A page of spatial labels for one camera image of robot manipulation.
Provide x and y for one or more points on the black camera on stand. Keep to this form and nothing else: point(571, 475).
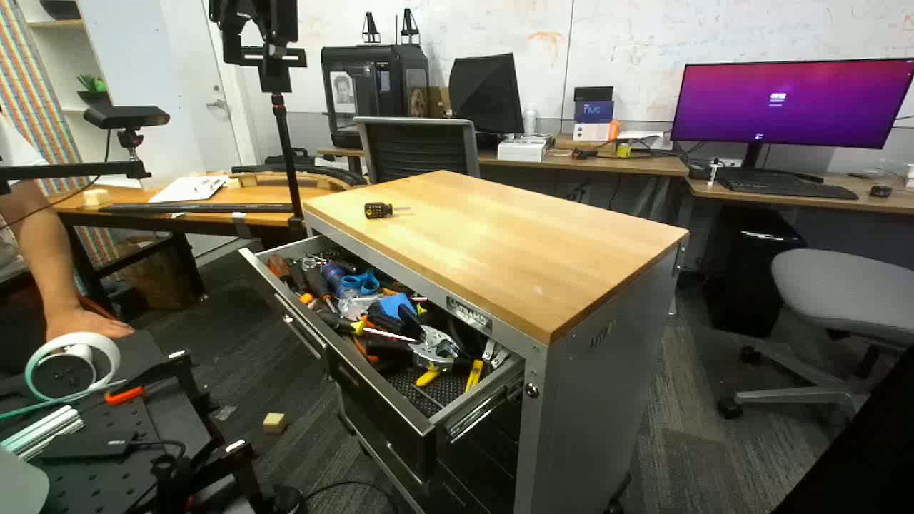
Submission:
point(124, 120)

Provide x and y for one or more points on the black monitor back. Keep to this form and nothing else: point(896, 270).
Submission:
point(483, 88)

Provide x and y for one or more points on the purple screen computer monitor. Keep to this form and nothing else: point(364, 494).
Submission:
point(800, 104)

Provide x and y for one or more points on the long wooden office desk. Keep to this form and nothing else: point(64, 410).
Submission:
point(706, 187)

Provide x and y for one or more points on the black perforated breadboard table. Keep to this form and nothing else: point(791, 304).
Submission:
point(137, 445)

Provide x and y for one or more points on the light grey swivel chair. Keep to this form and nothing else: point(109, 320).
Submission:
point(844, 294)

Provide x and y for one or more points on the person's forearm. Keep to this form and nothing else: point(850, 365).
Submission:
point(44, 245)

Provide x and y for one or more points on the yellow handled pliers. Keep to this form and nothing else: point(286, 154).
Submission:
point(470, 368)

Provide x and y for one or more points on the black camera tripod stand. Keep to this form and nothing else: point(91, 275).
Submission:
point(260, 33)

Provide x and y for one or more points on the blue handled tool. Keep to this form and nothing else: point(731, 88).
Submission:
point(394, 311)

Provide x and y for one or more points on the white tape roll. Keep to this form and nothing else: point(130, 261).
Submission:
point(73, 365)

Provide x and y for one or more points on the grey tool cabinet wooden top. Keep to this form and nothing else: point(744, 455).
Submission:
point(574, 291)

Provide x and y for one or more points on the wooden side table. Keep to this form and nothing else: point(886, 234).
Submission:
point(221, 204)

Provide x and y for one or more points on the blue and white box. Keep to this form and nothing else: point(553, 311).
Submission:
point(591, 113)

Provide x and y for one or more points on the grey top drawer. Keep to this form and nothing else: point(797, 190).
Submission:
point(323, 291)

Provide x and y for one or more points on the black mouse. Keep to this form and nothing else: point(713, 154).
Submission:
point(881, 193)

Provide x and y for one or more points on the person's hand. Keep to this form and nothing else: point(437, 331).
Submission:
point(83, 320)

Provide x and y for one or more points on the black keyboard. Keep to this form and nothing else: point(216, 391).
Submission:
point(784, 183)

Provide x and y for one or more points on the small wooden block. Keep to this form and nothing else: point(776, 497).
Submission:
point(276, 424)

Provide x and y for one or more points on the black computer tower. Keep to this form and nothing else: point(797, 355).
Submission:
point(373, 80)

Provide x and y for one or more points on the grey mesh office chair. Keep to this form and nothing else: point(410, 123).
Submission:
point(401, 147)

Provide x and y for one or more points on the white papers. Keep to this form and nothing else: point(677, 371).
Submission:
point(190, 190)

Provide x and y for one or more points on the small black stubby screwdriver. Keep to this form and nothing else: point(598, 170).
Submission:
point(377, 208)

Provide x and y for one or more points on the white box on desk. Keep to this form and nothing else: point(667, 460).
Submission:
point(523, 148)

